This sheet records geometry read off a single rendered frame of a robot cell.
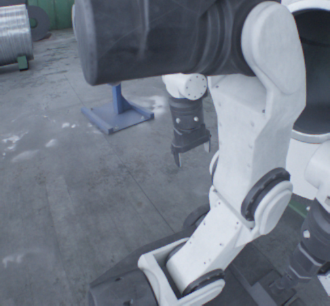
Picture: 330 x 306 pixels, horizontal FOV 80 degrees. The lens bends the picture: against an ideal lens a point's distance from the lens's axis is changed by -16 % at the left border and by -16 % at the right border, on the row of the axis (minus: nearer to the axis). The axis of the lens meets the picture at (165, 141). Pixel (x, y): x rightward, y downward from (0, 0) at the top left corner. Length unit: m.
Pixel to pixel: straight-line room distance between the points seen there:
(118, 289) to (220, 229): 0.31
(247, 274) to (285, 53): 0.75
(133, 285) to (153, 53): 0.57
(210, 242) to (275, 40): 0.51
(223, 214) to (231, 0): 0.49
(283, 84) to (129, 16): 0.21
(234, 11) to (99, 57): 0.16
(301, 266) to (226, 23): 0.39
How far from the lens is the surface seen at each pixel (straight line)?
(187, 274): 0.69
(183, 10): 0.23
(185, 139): 0.63
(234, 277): 0.90
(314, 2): 1.00
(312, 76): 1.64
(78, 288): 1.09
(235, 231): 0.59
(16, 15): 5.27
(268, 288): 0.87
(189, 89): 0.53
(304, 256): 0.42
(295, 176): 1.15
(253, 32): 0.27
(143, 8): 0.22
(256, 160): 0.43
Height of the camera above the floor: 0.96
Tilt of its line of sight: 32 degrees down
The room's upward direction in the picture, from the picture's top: straight up
